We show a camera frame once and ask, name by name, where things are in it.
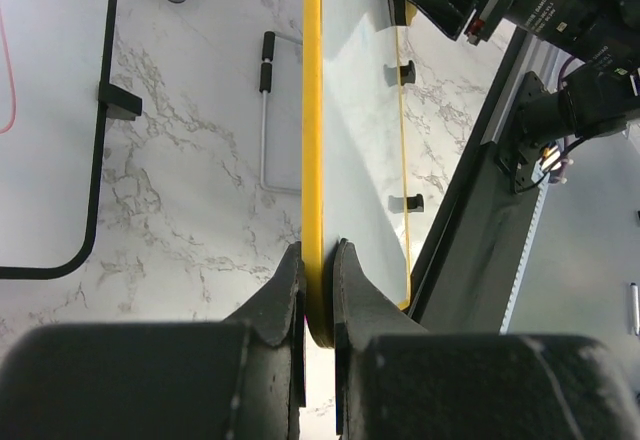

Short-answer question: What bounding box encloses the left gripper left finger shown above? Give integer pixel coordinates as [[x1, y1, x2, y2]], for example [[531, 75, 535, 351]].
[[225, 242, 306, 408]]

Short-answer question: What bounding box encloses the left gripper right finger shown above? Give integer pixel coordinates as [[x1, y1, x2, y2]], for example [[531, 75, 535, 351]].
[[331, 239, 426, 410]]

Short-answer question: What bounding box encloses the yellow framed whiteboard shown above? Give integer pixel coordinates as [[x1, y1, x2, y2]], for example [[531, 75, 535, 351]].
[[301, 0, 412, 348]]

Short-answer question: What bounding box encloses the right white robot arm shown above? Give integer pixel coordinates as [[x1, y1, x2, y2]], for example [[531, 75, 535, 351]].
[[389, 0, 639, 195]]

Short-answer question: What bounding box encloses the black framed whiteboard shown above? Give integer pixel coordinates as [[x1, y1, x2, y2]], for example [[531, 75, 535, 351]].
[[1, 0, 117, 280]]

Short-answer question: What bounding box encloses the black framed board clip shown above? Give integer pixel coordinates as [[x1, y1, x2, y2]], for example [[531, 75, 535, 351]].
[[98, 81, 143, 121]]

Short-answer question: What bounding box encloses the aluminium front rail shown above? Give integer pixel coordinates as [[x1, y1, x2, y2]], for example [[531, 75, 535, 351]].
[[478, 28, 569, 145]]

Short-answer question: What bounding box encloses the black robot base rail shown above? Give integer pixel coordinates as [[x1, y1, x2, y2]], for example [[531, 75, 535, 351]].
[[413, 142, 539, 334]]

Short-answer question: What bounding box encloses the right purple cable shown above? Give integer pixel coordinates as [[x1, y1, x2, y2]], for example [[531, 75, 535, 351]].
[[555, 57, 581, 86]]

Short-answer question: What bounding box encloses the metal wire board stand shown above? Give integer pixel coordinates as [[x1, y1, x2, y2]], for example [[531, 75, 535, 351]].
[[259, 31, 302, 196]]

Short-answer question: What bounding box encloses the white slotted cable duct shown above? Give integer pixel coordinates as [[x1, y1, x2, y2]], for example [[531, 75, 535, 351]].
[[499, 181, 549, 334]]

